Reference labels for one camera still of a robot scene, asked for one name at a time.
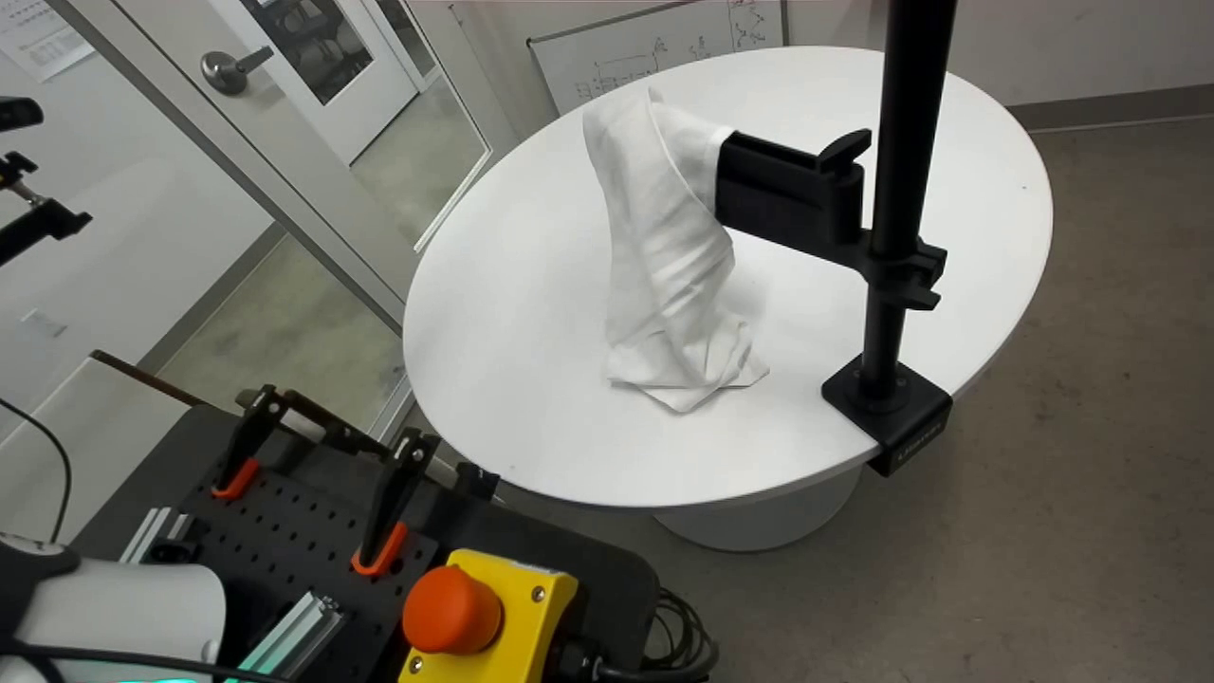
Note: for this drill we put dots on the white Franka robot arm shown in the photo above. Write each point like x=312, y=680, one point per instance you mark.
x=119, y=607

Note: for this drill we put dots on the silver aluminium extrusion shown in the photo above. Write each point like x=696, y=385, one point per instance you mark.
x=154, y=535
x=290, y=632

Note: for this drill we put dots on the white paper notice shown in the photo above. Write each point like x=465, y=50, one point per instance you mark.
x=39, y=32

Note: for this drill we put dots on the black clamp-on stand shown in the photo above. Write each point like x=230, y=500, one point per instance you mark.
x=904, y=127

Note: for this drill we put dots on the white door with window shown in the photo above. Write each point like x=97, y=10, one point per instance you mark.
x=367, y=88

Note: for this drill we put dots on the black perforated base board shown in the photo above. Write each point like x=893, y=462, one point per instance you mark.
x=297, y=531

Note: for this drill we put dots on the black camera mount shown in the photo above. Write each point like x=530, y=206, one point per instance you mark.
x=39, y=230

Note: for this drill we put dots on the white towel with blue stripes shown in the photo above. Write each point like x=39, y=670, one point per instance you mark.
x=658, y=251

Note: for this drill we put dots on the yellow emergency stop box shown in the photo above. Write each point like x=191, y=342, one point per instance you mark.
x=524, y=599

